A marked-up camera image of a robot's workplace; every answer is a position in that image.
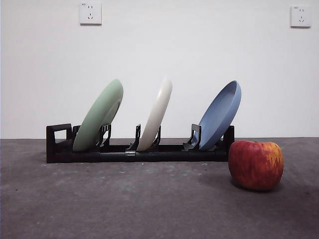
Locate black plate rack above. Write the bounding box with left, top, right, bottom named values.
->
left=46, top=123, right=235, bottom=164

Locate green plate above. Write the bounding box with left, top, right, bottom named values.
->
left=72, top=79, right=125, bottom=152

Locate red yellow apple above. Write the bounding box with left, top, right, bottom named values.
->
left=228, top=140, right=284, bottom=191

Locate blue plate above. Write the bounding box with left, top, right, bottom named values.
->
left=198, top=80, right=242, bottom=151

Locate cream white plate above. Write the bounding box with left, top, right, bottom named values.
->
left=136, top=76, right=173, bottom=152

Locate white wall socket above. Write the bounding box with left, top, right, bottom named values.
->
left=290, top=5, right=312, bottom=28
left=79, top=1, right=102, bottom=25

